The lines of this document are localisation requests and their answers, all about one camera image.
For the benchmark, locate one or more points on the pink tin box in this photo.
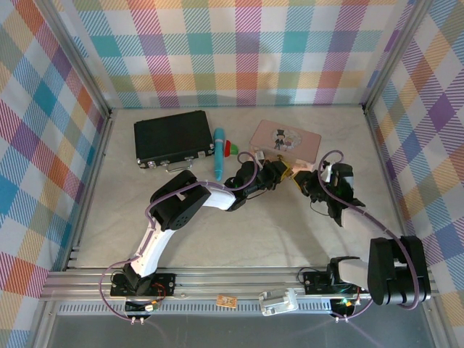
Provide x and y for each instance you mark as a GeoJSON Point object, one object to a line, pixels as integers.
{"type": "Point", "coordinates": [290, 137]}

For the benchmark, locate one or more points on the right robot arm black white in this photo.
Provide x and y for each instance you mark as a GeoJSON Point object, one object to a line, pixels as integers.
{"type": "Point", "coordinates": [395, 272]}

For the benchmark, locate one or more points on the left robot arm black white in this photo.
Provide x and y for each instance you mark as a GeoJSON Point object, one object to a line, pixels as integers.
{"type": "Point", "coordinates": [181, 203]}

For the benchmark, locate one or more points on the red and green small toy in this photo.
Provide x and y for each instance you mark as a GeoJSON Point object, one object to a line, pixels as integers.
{"type": "Point", "coordinates": [232, 149]}

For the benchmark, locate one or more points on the blue pen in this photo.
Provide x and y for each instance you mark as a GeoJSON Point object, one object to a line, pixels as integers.
{"type": "Point", "coordinates": [219, 152]}

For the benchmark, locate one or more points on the small brown circuit board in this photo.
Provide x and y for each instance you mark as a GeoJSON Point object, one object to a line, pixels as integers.
{"type": "Point", "coordinates": [226, 301]}

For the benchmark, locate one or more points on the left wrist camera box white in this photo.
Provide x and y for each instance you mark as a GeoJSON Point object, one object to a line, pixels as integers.
{"type": "Point", "coordinates": [259, 156]}

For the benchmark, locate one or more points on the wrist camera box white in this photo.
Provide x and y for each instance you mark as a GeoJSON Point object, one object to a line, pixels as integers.
{"type": "Point", "coordinates": [259, 156]}
{"type": "Point", "coordinates": [327, 173]}

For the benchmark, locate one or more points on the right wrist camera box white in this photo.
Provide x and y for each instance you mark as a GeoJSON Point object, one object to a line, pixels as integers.
{"type": "Point", "coordinates": [327, 173]}

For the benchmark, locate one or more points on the aluminium side rail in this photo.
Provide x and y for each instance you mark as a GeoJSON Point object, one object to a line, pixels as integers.
{"type": "Point", "coordinates": [98, 170]}
{"type": "Point", "coordinates": [380, 163]}

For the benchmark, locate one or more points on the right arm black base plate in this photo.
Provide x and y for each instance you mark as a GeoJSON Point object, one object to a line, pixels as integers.
{"type": "Point", "coordinates": [315, 281]}

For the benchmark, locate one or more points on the aluminium cross rail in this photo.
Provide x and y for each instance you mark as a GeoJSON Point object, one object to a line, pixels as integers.
{"type": "Point", "coordinates": [232, 282]}

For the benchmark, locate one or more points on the white plastic mount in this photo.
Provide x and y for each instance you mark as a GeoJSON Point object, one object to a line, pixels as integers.
{"type": "Point", "coordinates": [277, 301]}

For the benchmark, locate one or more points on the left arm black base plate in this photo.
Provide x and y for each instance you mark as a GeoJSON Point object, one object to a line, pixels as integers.
{"type": "Point", "coordinates": [163, 282]}

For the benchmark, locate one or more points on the aluminium corner post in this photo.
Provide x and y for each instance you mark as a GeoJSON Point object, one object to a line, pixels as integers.
{"type": "Point", "coordinates": [395, 54]}
{"type": "Point", "coordinates": [72, 54]}

